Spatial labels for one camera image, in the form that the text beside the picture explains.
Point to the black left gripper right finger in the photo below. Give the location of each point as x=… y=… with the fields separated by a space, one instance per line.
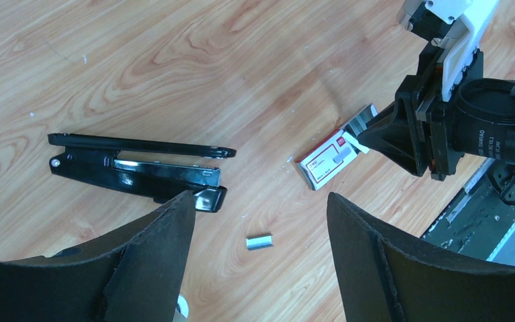
x=387 y=274

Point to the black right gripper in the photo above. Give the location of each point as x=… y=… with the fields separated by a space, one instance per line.
x=419 y=131

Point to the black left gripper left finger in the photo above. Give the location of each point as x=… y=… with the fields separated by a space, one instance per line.
x=133 y=273

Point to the red staples box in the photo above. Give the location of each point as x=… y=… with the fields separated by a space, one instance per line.
x=336 y=151

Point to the black stapler base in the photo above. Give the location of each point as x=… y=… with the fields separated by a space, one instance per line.
x=95 y=160

